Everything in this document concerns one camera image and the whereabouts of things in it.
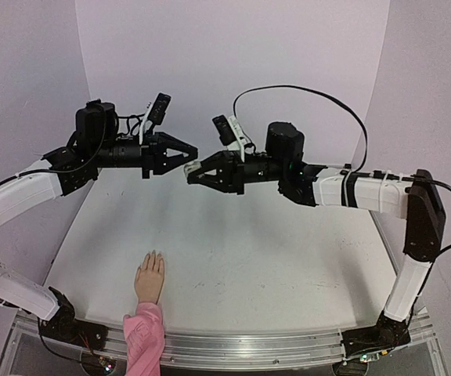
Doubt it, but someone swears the clear nail polish bottle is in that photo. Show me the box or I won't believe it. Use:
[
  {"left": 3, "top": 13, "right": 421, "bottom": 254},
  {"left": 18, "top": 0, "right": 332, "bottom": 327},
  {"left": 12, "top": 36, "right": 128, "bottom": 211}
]
[{"left": 183, "top": 161, "right": 201, "bottom": 179}]

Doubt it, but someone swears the pink sleeve cloth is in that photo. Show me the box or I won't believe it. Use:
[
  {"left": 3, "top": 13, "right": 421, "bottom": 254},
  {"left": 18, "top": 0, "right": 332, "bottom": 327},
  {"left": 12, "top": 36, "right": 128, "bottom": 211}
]
[{"left": 123, "top": 302, "right": 165, "bottom": 376}]

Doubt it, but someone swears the mannequin hand with nails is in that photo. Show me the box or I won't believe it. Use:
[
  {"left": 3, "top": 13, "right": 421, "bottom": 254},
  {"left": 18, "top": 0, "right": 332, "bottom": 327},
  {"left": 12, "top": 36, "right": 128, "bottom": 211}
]
[{"left": 134, "top": 251, "right": 165, "bottom": 304}]

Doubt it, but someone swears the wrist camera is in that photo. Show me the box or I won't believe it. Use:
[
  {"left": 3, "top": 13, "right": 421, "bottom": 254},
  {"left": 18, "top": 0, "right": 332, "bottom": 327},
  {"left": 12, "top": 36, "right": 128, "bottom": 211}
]
[
  {"left": 139, "top": 92, "right": 171, "bottom": 146},
  {"left": 212, "top": 115, "right": 253, "bottom": 162}
]

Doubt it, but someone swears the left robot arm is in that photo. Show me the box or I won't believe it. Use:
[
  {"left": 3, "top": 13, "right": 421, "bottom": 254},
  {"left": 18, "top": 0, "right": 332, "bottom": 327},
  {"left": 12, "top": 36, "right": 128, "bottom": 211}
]
[{"left": 0, "top": 93, "right": 198, "bottom": 350}]

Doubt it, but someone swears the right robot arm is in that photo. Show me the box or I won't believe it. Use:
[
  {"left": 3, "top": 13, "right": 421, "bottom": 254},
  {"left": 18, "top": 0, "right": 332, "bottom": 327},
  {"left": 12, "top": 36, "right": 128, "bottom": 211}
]
[{"left": 184, "top": 116, "right": 446, "bottom": 363}]

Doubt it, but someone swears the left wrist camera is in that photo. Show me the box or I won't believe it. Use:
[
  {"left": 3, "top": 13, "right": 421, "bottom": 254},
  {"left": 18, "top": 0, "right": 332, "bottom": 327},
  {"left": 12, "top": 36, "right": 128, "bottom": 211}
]
[{"left": 139, "top": 92, "right": 171, "bottom": 146}]

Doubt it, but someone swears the aluminium front frame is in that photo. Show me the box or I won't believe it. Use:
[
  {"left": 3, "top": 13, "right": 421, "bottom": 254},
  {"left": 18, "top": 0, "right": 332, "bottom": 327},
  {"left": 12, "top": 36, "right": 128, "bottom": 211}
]
[{"left": 0, "top": 313, "right": 448, "bottom": 375}]

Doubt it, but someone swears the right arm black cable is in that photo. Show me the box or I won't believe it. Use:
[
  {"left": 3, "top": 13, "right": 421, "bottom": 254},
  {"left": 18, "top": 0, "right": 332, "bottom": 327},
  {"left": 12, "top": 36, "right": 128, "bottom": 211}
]
[{"left": 232, "top": 85, "right": 451, "bottom": 255}]

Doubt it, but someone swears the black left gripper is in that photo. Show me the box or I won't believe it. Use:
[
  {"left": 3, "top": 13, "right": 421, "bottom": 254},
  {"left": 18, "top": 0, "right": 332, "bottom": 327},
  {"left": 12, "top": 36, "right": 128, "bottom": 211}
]
[{"left": 95, "top": 132, "right": 202, "bottom": 182}]

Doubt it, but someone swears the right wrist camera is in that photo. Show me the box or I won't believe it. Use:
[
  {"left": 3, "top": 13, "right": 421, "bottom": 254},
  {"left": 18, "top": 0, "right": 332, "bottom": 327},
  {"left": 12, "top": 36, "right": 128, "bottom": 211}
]
[{"left": 212, "top": 115, "right": 253, "bottom": 162}]

